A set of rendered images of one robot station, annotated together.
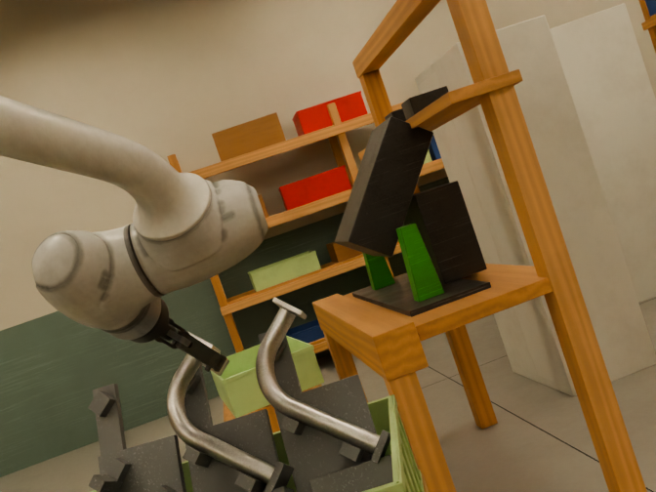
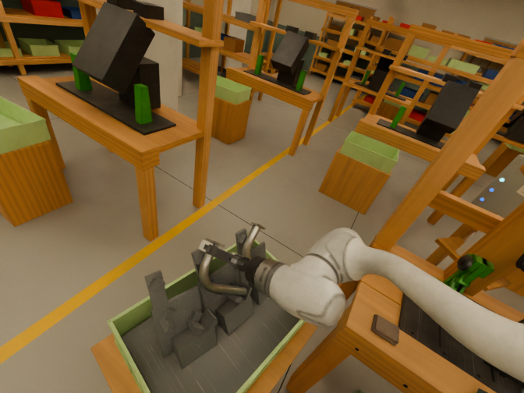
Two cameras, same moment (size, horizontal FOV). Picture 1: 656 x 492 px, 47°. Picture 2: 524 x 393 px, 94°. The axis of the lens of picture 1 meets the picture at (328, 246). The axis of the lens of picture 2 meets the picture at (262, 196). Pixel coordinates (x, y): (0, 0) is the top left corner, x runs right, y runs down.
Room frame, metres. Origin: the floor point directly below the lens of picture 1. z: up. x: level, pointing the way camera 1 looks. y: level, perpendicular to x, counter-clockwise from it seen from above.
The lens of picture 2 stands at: (0.93, 0.66, 1.81)
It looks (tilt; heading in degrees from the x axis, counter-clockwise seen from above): 38 degrees down; 300
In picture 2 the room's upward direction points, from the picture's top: 16 degrees clockwise
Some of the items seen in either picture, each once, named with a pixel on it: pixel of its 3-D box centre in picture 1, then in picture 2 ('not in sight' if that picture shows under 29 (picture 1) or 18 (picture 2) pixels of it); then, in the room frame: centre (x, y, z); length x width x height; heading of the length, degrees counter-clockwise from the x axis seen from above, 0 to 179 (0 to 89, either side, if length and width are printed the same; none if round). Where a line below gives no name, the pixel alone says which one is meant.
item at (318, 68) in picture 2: not in sight; (358, 54); (4.45, -9.36, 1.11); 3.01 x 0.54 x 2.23; 8
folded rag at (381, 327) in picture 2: not in sight; (385, 328); (0.66, -0.12, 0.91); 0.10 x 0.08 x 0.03; 8
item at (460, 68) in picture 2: not in sight; (426, 83); (1.74, -7.31, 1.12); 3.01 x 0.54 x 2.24; 8
